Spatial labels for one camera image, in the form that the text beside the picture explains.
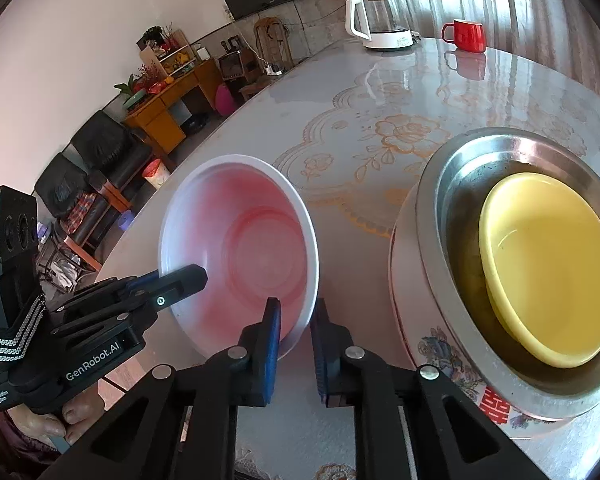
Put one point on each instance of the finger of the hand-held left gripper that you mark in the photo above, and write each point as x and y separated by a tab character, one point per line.
180	285
145	280

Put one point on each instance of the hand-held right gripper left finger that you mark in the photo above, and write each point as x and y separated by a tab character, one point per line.
272	355

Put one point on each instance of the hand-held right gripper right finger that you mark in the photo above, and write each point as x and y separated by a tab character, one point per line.
321	355

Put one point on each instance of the red plastic bowl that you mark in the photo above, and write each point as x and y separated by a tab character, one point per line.
250	250

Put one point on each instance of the red and blue printed plate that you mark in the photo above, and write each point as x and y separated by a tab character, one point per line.
445	355

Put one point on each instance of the stainless steel bowl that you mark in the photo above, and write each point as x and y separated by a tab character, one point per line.
460	200

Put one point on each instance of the yellow plastic bowl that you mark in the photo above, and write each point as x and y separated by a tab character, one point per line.
545	270

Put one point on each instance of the person's left hand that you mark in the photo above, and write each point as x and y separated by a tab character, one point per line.
82	407

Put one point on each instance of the plaid cloth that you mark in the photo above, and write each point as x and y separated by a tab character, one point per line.
80	212

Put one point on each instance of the bin with red bag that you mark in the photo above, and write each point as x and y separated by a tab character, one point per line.
155	174

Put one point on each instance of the black leather sofa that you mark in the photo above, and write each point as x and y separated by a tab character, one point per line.
105	145

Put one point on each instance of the orange wooden cabinet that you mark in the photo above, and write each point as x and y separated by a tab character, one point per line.
155	125

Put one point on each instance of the pink ball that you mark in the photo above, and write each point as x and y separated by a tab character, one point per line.
225	100

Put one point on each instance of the small old television set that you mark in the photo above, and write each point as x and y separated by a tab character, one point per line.
237	66

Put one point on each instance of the cluttered cabinet-top shelf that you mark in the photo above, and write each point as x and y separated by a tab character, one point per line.
170	50

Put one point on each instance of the white power strip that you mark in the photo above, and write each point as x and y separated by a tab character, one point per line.
275	70

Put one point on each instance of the wooden folding chair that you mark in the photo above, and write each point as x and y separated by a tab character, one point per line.
272	40

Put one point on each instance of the white glass electric kettle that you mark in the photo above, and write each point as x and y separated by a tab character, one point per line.
385	40

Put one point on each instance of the kettle power plug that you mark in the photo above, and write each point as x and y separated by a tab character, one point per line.
415	37

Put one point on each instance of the red mug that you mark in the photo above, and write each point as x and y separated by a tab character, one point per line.
467	35

